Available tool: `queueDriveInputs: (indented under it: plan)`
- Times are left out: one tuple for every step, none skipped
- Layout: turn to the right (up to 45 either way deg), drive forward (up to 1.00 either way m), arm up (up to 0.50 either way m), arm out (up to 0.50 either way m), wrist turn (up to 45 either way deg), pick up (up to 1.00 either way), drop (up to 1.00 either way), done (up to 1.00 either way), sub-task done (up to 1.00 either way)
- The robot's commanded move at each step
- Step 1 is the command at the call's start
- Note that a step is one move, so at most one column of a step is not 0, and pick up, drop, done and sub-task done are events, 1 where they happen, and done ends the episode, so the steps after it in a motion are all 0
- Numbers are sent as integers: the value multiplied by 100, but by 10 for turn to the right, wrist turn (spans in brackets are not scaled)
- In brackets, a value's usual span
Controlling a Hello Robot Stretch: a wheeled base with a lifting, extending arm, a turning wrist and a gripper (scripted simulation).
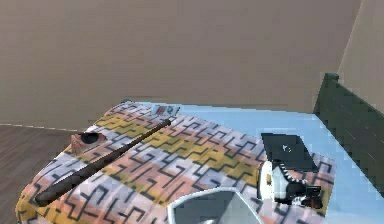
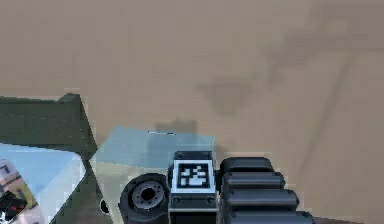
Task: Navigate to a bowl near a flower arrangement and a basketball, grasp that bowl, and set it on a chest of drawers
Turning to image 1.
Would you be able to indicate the bed with patterned quilt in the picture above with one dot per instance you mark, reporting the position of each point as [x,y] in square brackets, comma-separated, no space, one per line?
[186,156]

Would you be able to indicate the black open laptop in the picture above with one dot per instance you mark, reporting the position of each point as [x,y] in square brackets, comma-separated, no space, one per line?
[287,150]

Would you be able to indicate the pale grey bowl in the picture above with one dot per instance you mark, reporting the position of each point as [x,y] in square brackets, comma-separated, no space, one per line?
[213,207]

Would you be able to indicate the small white printed card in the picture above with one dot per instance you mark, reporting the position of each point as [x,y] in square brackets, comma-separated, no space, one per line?
[164,110]

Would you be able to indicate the pink box with black hole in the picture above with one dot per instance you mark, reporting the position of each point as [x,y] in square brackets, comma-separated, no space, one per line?
[87,140]

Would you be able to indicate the dark brown baseball bat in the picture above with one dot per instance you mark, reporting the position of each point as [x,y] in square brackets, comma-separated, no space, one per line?
[100,164]

